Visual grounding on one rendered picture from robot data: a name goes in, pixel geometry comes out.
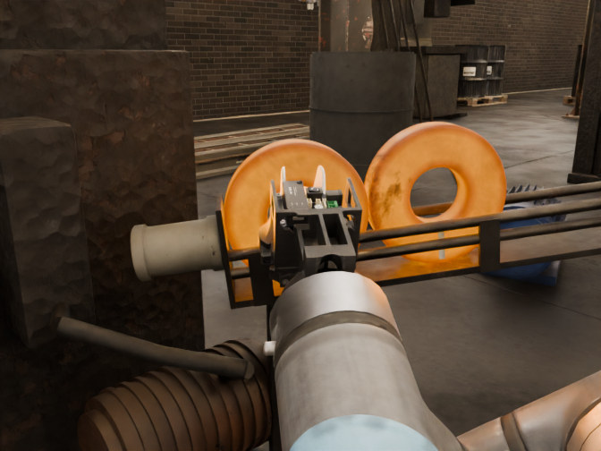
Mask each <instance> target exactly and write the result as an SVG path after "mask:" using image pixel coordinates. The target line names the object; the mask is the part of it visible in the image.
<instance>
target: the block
mask: <svg viewBox="0 0 601 451"><path fill-rule="evenodd" d="M59 302H66V303H68V304H69V305H70V307H71V308H72V314H71V319H76V320H79V321H83V322H86V323H89V324H92V325H95V324H96V316H95V308H94V300H93V293H92V284H91V276H90V268H89V254H88V245H87V237H86V230H85V222H84V214H83V206H82V197H81V190H80V175H79V167H78V159H77V151H76V143H75V135H74V131H73V129H72V127H71V125H70V124H68V123H63V122H60V121H56V120H52V119H47V118H44V117H39V116H25V117H12V118H0V309H1V314H2V319H3V320H4V322H5V323H6V324H7V325H8V326H9V328H10V329H11V330H12V331H13V332H14V333H15V334H16V335H17V337H19V338H20V340H21V341H22V342H23V343H24V344H25V345H26V346H27V347H29V348H36V347H41V346H44V345H49V344H52V343H54V342H58V341H61V340H64V339H66V337H63V336H58V335H56V334H55V333H53V331H52V330H51V328H50V327H49V324H50V319H51V314H52V310H53V308H54V306H55V305H57V304H58V303H59Z"/></svg>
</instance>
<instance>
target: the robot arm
mask: <svg viewBox="0 0 601 451"><path fill-rule="evenodd" d="M351 196H352V197H353V200H354V203H355V208H353V207H352V206H351ZM345 202H346V204H347V207H348V208H343V206H342V204H343V193H342V190H329V191H326V175H325V170H324V168H323V167H322V166H319V167H318V168H317V175H316V179H315V182H314V186H313V187H304V186H303V181H301V180H299V181H285V169H284V167H282V170H281V191H280V193H276V191H275V180H271V185H270V203H271V209H270V218H269V219H268V221H267V222H266V223H265V224H264V225H262V226H261V227H260V228H259V231H258V248H259V252H260V254H261V264H262V265H270V268H269V278H270V279H273V280H275V281H276V282H278V283H280V287H284V289H283V291H282V293H281V295H280V297H279V298H278V299H277V300H276V302H275V305H274V307H273V309H272V310H271V312H270V319H269V326H270V334H271V342H265V343H264V344H263V354H264V355H265V356H267V355H274V358H273V360H274V370H275V390H276V398H277V407H278V416H279V425H280V434H281V443H282V451H601V371H598V372H596V373H594V374H592V375H590V376H588V377H585V378H584V379H581V380H579V381H577V382H574V383H572V384H570V385H569V386H567V387H563V388H561V389H559V390H557V391H555V392H554V393H551V394H549V395H547V396H544V397H541V398H539V399H538V400H536V401H534V402H532V403H529V404H526V405H524V406H522V407H521V408H518V409H516V410H514V411H512V412H511V413H508V414H506V415H505V416H501V417H499V418H496V419H494V420H492V421H489V422H487V423H485V424H483V425H480V426H478V427H477V428H475V429H473V430H470V431H468V432H465V433H463V434H461V435H460V436H458V437H455V436H454V435H453V434H452V432H451V431H449V430H448V429H447V428H446V427H445V426H444V424H443V423H442V422H440V421H439V420H438V419H437V417H436V416H435V415H434V414H433V413H432V412H431V411H430V410H429V409H428V408H427V405H426V404H425V402H424V401H423V399H422V397H421V394H420V392H419V388H418V385H417V382H416V380H415V378H414V375H413V372H412V369H411V366H410V363H409V360H408V357H407V355H406V352H405V350H404V347H403V345H402V338H401V336H400V333H399V330H398V327H397V325H396V323H395V320H394V315H393V314H392V311H391V308H390V305H389V302H388V300H387V298H386V296H385V294H384V292H383V291H382V290H381V288H380V287H379V286H378V285H377V284H376V283H374V282H373V281H372V280H371V279H368V278H366V277H364V276H362V275H360V274H359V273H358V272H356V271H355V269H356V261H357V257H358V246H359V238H360V224H361V217H362V207H361V205H360V201H359V199H358V196H357V193H356V191H355V189H354V186H353V184H352V181H351V178H347V183H346V193H345ZM348 215H351V220H349V217H348ZM346 219H347V220H346Z"/></svg>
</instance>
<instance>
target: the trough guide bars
mask: <svg viewBox="0 0 601 451"><path fill-rule="evenodd" d="M597 191H601V182H594V183H582V184H575V185H568V186H562V187H555V188H548V189H542V190H535V191H523V192H516V193H510V194H506V198H505V203H504V205H506V204H513V203H519V202H526V201H533V200H544V199H551V198H558V197H564V196H571V195H577V194H583V193H591V192H597ZM453 203H454V201H451V202H445V203H437V204H431V205H425V206H418V207H411V209H412V211H413V213H414V214H415V215H416V216H418V217H422V216H428V215H435V214H442V213H445V211H446V210H448V209H449V208H450V207H451V206H452V204H453ZM598 209H601V197H600V198H594V199H586V200H575V201H568V202H562V203H555V204H548V205H542V206H536V207H529V208H517V209H511V210H504V211H503V212H498V213H492V214H485V215H479V216H473V217H460V218H454V219H447V220H441V221H435V222H428V223H421V224H415V225H403V226H397V227H390V228H384V229H377V230H373V229H369V230H366V231H364V232H360V238H359V243H370V242H376V241H383V240H389V239H395V238H402V237H408V236H414V235H421V234H432V233H439V232H445V231H452V230H459V229H465V228H472V227H478V234H466V235H460V236H454V237H447V238H441V239H435V240H428V241H422V242H415V243H404V244H397V245H391V246H385V247H378V248H372V249H366V250H359V251H358V257H357V261H356V262H358V261H364V260H376V259H382V258H389V257H395V256H402V255H408V254H414V253H421V252H427V251H438V250H444V249H451V248H457V247H463V246H470V245H476V244H478V264H479V265H480V273H484V272H490V271H497V270H500V242H501V241H507V240H512V239H519V238H525V237H531V236H538V235H544V234H556V233H562V232H569V231H575V230H581V229H587V228H593V227H600V226H601V216H597V217H585V218H579V219H573V220H566V221H560V222H553V223H547V224H541V225H529V226H523V227H516V228H510V229H504V230H500V224H502V223H509V222H515V221H521V220H528V219H534V218H541V217H552V216H560V215H566V214H572V213H579V212H585V211H591V210H598ZM228 258H229V262H231V261H238V260H248V262H249V265H248V266H246V267H239V268H231V275H232V280H234V279H241V278H247V277H250V281H251V287H252V293H253V301H254V307H256V306H262V305H268V304H275V295H274V287H273V280H272V279H270V278H269V268H270V265H262V264H261V254H260V252H259V248H258V246H255V247H249V248H242V249H236V250H234V249H230V250H229V251H228Z"/></svg>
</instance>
